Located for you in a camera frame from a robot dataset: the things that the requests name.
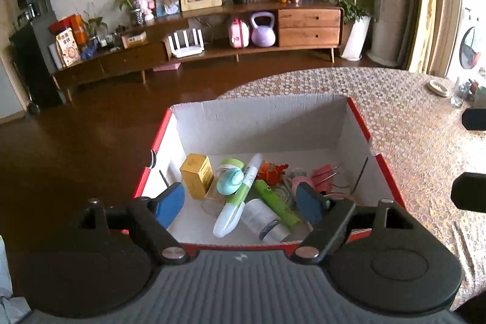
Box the pink pig figurine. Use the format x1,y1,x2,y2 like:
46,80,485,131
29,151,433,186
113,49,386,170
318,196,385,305
288,168,314,197

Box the pink binder clip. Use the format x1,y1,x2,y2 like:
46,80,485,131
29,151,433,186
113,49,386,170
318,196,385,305
310,156,369,196

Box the green highlighter marker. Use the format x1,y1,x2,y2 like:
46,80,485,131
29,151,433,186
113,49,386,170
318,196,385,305
254,180,302,230

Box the yellow small box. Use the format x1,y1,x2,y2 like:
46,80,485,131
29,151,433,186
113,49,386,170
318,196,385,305
180,154,213,201

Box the red small toy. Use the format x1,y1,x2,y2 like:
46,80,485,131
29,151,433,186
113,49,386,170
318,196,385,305
256,160,288,187

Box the clear jar purple contents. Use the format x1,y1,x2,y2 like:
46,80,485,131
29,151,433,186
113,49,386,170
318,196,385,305
241,198,290,245

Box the white green pen tube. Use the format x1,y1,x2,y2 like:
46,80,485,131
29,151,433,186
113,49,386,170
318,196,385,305
213,153,263,238

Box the small teal round case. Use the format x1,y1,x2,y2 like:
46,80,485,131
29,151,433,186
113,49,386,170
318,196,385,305
217,168,245,196

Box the red cardboard box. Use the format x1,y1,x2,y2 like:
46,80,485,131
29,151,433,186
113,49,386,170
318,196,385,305
132,92,406,258

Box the clear drinking glass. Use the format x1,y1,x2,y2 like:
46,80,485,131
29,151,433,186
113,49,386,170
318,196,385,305
450,77,471,108

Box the white small dish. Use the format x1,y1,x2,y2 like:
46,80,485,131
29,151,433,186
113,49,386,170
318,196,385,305
426,79,450,98

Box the lace patterned tablecloth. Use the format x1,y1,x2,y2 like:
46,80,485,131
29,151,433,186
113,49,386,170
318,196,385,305
222,67,485,309

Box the white wifi router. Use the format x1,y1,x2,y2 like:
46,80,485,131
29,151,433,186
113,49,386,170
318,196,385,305
167,28,204,58

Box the purple kettlebell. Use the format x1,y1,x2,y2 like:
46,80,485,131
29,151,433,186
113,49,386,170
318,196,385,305
250,12,276,48

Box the wooden tv sideboard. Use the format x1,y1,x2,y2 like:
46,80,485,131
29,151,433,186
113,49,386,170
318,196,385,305
53,1,344,100

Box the pink toy case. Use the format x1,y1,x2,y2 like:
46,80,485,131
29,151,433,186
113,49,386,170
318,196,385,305
228,18,250,49

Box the cereal snack box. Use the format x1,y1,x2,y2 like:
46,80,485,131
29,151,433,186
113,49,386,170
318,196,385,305
55,28,81,67

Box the black cabinet with coffee machine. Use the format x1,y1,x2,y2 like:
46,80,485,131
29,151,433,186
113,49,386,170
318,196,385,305
9,0,66,109

